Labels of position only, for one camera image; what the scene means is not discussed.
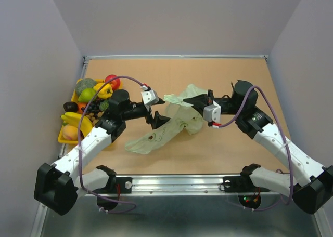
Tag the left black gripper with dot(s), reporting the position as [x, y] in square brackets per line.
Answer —
[158, 120]

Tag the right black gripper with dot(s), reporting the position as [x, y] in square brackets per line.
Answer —
[200, 101]

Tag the green avocado print plastic bag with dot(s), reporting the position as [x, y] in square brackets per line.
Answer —
[182, 117]

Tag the green fake pear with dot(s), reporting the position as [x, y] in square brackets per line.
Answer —
[86, 95]

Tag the yellow fake banana bunch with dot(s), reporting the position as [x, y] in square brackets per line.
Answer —
[79, 121]

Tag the yellow fake bell pepper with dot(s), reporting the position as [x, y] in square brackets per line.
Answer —
[104, 90]

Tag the brown fake longan bunch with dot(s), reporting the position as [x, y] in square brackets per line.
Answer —
[94, 117]

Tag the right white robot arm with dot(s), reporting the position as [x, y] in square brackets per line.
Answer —
[308, 183]

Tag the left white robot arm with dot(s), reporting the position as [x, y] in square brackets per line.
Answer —
[60, 184]

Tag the red fake apple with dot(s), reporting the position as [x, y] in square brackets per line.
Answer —
[115, 84]

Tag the dark fake grape bunch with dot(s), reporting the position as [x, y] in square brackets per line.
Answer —
[97, 106]

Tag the green fake melon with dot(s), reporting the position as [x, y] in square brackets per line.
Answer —
[84, 84]

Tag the fake orange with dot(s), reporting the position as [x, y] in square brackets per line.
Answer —
[81, 107]

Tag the dark fake avocado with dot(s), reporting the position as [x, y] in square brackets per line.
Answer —
[70, 107]

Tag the fake peach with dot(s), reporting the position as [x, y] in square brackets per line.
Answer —
[70, 132]

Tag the yellow plastic tray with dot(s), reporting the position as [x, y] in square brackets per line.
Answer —
[74, 98]

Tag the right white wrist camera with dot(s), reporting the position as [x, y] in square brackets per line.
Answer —
[211, 114]

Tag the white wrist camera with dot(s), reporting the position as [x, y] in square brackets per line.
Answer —
[211, 114]
[149, 96]

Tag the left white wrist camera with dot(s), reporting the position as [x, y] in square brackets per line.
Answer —
[149, 96]

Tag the aluminium mounting rail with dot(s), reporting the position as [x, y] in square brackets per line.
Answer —
[184, 185]

